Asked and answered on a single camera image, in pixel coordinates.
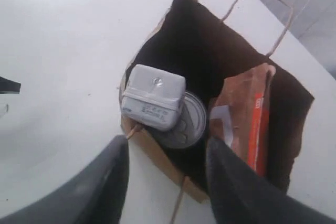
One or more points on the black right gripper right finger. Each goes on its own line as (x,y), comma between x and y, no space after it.
(239,195)

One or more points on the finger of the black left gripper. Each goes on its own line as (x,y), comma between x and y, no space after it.
(9,86)

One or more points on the brown kraft pouch orange label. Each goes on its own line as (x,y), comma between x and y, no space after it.
(239,116)

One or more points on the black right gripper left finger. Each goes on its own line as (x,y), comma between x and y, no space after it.
(96,195)

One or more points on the brown paper bag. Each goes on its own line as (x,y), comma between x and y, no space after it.
(193,43)

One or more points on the small white blue carton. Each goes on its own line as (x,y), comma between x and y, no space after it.
(153,97)

